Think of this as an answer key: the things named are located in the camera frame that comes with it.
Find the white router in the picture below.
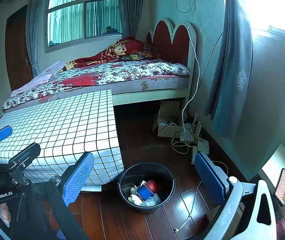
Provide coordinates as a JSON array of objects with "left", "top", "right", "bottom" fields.
[{"left": 180, "top": 113, "right": 203, "bottom": 142}]

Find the white desk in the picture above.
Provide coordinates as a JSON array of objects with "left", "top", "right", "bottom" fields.
[{"left": 261, "top": 144, "right": 285, "bottom": 230}]

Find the cardboard box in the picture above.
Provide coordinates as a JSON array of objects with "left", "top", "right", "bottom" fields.
[{"left": 152, "top": 101, "right": 186, "bottom": 138}]

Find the grey curtain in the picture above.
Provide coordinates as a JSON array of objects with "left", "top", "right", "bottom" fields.
[
  {"left": 119, "top": 0, "right": 139, "bottom": 39},
  {"left": 26, "top": 0, "right": 49, "bottom": 78}
]

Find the pink cloth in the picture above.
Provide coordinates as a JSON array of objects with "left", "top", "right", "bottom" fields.
[{"left": 10, "top": 61, "right": 65, "bottom": 97}]

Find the brown wooden door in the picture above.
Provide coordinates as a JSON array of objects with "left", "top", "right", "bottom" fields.
[{"left": 5, "top": 4, "right": 33, "bottom": 92}]

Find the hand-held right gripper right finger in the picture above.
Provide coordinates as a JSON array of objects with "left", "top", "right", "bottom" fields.
[{"left": 194, "top": 152, "right": 283, "bottom": 240}]

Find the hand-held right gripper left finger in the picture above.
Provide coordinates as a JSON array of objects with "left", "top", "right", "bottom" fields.
[{"left": 10, "top": 151, "right": 94, "bottom": 240}]

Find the blue patterned curtain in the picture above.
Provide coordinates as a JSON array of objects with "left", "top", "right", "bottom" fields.
[{"left": 204, "top": 0, "right": 254, "bottom": 139}]

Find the beige paper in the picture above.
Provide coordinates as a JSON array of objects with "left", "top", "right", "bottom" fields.
[{"left": 128, "top": 194, "right": 143, "bottom": 205}]

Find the red plastic bag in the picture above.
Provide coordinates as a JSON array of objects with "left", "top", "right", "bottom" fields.
[{"left": 146, "top": 179, "right": 161, "bottom": 193}]

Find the white power strip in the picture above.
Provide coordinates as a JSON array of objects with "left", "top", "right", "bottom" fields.
[{"left": 191, "top": 137, "right": 210, "bottom": 165}]

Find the black bucket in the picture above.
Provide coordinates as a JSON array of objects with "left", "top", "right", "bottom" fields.
[{"left": 117, "top": 162, "right": 176, "bottom": 215}]

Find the red printed blanket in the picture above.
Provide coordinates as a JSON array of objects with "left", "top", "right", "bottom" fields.
[{"left": 58, "top": 37, "right": 161, "bottom": 73}]

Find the window with green curtain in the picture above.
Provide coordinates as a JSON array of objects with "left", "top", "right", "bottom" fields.
[{"left": 44, "top": 0, "right": 124, "bottom": 53}]

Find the clear plastic bag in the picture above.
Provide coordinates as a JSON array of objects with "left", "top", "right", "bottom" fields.
[{"left": 141, "top": 195, "right": 161, "bottom": 207}]

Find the white cable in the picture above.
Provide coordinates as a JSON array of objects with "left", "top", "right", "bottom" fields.
[{"left": 180, "top": 22, "right": 200, "bottom": 140}]

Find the floral quilt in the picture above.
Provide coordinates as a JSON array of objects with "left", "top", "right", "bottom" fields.
[{"left": 3, "top": 61, "right": 191, "bottom": 109}]

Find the smartphone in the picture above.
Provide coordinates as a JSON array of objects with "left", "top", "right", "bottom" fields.
[{"left": 274, "top": 168, "right": 285, "bottom": 207}]

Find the blue paper cup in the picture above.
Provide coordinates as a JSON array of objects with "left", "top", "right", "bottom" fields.
[{"left": 136, "top": 184, "right": 155, "bottom": 200}]

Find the bright side window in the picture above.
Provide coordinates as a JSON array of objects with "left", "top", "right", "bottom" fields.
[{"left": 232, "top": 0, "right": 285, "bottom": 43}]

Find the white bed with red headboard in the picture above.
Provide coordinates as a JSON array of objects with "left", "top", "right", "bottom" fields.
[{"left": 3, "top": 18, "right": 197, "bottom": 113}]

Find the black cable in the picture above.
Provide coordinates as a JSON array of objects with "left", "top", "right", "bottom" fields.
[{"left": 197, "top": 30, "right": 224, "bottom": 100}]

